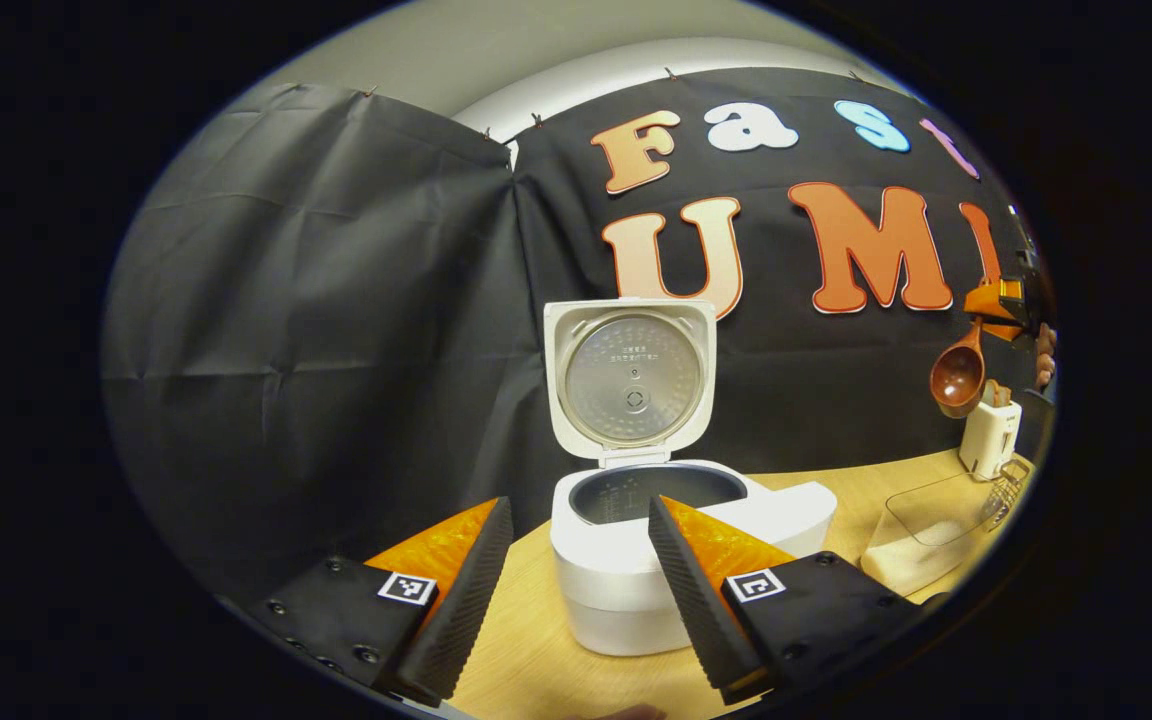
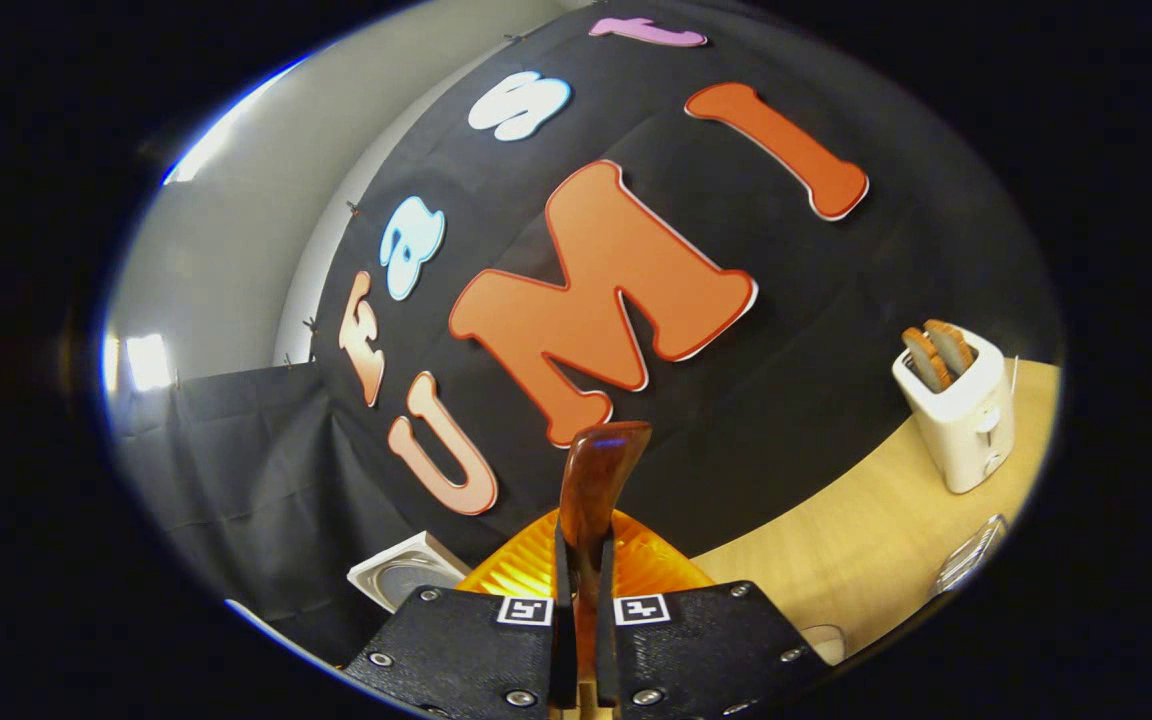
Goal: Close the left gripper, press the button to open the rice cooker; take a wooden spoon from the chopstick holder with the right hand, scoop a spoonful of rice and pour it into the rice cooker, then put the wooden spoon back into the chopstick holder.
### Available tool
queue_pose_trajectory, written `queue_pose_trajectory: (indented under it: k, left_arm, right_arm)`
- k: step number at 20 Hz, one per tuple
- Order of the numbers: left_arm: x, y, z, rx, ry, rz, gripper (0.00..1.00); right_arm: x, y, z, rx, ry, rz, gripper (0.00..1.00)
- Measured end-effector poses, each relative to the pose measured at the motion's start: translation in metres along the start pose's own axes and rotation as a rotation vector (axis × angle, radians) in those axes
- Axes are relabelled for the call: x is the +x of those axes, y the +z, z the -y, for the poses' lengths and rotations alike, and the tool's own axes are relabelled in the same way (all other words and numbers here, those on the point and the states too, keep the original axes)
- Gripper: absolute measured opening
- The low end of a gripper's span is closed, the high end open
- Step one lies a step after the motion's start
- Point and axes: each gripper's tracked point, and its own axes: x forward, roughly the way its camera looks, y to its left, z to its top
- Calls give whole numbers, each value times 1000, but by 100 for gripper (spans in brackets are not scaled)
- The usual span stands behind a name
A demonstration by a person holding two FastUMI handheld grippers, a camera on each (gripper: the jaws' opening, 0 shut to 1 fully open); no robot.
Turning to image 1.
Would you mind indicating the white rice heap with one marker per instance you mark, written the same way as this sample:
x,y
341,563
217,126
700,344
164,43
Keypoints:
x,y
911,565

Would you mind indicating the white toaster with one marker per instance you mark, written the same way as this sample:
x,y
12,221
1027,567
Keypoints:
x,y
986,440

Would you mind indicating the brown wooden spoon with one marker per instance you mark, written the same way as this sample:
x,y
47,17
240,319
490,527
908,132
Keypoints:
x,y
956,380

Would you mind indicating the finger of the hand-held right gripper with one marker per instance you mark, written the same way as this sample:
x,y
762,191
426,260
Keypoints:
x,y
991,300

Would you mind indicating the clear plastic box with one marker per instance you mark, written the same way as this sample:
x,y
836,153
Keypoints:
x,y
936,505

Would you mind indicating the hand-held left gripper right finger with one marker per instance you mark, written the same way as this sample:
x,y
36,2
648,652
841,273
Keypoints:
x,y
696,610

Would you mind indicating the white rice cooker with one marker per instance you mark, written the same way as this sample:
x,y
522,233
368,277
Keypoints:
x,y
631,380

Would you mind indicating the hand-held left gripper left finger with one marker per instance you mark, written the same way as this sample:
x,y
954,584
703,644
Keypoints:
x,y
471,610

